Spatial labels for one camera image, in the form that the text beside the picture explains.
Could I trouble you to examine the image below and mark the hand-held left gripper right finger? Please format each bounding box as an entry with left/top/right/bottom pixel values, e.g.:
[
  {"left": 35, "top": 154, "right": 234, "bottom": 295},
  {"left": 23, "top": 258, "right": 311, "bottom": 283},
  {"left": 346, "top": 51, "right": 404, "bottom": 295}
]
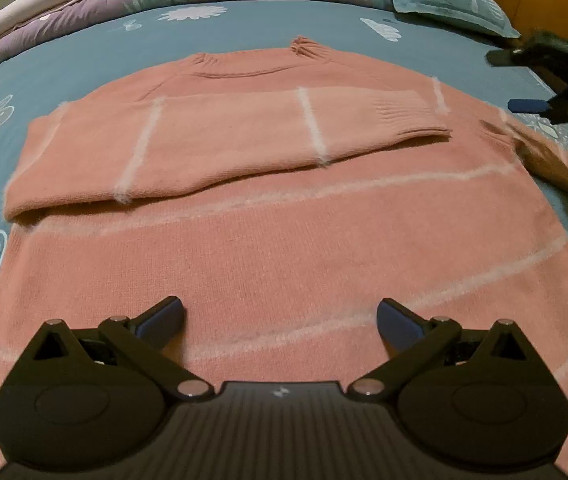
[{"left": 346, "top": 298, "right": 549, "bottom": 404}]

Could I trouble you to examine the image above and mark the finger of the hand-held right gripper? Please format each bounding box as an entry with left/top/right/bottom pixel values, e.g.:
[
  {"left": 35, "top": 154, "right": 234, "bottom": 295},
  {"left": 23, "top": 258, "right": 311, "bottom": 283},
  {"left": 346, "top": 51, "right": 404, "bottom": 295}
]
[
  {"left": 508, "top": 99, "right": 554, "bottom": 116},
  {"left": 486, "top": 47, "right": 530, "bottom": 67}
]

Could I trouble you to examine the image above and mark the pink striped knit sweater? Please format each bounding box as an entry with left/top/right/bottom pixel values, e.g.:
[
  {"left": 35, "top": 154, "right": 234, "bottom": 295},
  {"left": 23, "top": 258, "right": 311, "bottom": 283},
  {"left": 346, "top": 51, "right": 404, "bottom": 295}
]
[{"left": 0, "top": 35, "right": 568, "bottom": 471}]

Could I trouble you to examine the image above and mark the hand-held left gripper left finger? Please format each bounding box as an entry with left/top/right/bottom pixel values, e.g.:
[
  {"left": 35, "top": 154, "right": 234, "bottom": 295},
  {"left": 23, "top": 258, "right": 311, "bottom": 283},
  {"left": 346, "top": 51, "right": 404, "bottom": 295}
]
[{"left": 26, "top": 296, "right": 214, "bottom": 403}]

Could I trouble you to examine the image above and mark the blue floral bed sheet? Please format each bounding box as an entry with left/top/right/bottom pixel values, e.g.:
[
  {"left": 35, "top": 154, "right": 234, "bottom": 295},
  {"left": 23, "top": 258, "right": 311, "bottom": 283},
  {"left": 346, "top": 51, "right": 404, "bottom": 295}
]
[{"left": 0, "top": 0, "right": 568, "bottom": 471}]

